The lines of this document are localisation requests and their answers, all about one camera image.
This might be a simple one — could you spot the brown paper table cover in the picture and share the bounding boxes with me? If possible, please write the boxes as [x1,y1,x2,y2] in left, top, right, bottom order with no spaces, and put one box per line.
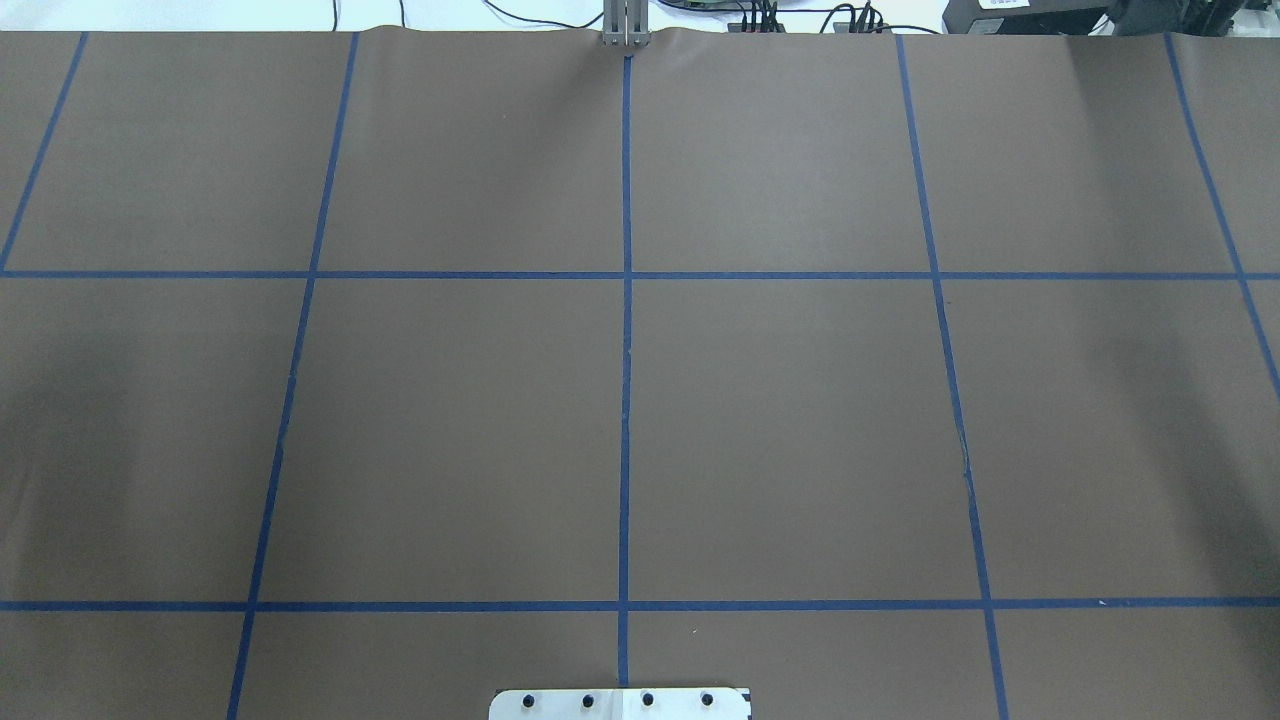
[3,27,1277,719]

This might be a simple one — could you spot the black usb hub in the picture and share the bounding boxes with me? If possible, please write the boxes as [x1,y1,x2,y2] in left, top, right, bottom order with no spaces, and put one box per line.
[727,1,785,35]
[818,1,890,35]

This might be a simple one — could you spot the black device top right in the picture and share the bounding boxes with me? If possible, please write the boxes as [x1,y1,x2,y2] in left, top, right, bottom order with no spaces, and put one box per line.
[942,1,1277,38]

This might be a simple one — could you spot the grey aluminium frame post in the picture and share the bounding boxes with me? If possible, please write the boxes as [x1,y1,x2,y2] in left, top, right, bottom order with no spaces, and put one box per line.
[602,0,652,47]

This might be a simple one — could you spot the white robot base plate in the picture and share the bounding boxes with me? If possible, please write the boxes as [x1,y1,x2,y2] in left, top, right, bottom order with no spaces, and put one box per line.
[488,687,753,719]

